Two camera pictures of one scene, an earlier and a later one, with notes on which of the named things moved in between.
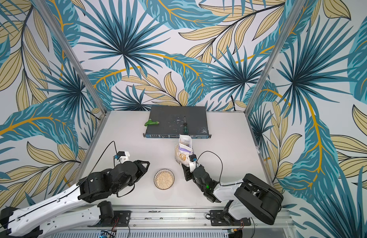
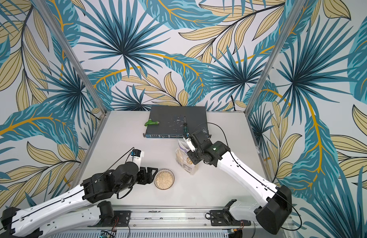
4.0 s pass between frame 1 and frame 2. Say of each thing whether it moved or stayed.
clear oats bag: moved
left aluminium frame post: stayed
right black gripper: moved
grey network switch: stayed
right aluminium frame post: stayed
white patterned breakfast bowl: stayed
